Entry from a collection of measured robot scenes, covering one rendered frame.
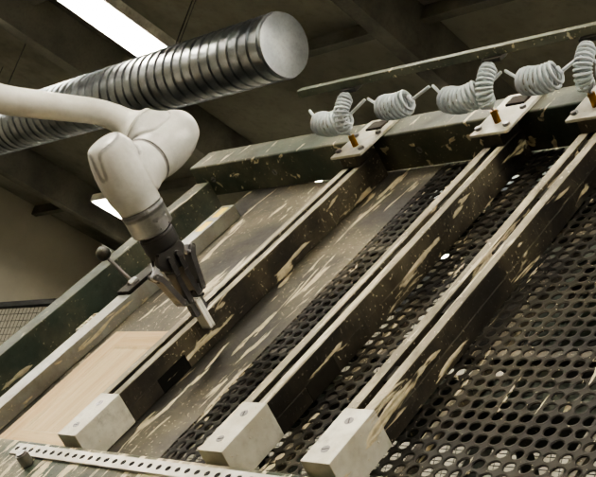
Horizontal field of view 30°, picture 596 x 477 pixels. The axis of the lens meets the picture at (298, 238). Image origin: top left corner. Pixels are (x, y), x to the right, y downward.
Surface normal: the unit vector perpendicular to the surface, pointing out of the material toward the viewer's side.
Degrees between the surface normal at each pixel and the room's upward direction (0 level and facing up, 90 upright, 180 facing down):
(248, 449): 90
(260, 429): 90
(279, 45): 90
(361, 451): 90
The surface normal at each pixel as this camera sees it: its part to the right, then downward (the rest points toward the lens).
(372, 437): 0.70, -0.07
